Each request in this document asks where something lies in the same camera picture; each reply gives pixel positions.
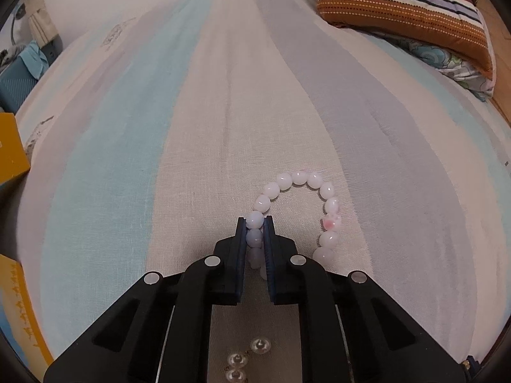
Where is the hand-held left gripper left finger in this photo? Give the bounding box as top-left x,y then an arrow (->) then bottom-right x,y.
43,216 -> 248,383

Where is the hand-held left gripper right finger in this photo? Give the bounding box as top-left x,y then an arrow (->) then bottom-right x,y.
263,215 -> 469,383

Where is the white bead bracelet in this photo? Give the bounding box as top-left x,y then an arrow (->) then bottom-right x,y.
244,171 -> 344,282

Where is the small pearl bracelet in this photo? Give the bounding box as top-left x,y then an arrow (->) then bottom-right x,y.
224,337 -> 274,383

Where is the white cardboard box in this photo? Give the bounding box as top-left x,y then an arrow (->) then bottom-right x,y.
0,112 -> 54,372

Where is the floral pillow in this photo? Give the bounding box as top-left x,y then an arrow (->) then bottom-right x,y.
375,34 -> 498,102

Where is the striped folded quilt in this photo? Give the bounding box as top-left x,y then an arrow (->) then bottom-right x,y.
309,0 -> 496,82

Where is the blue suitcase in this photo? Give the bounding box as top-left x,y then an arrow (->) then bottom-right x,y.
0,44 -> 50,114

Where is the light blue cloth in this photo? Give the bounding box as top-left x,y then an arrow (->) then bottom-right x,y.
20,43 -> 49,79

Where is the beige curtain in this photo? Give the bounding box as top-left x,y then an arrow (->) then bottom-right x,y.
26,0 -> 60,42

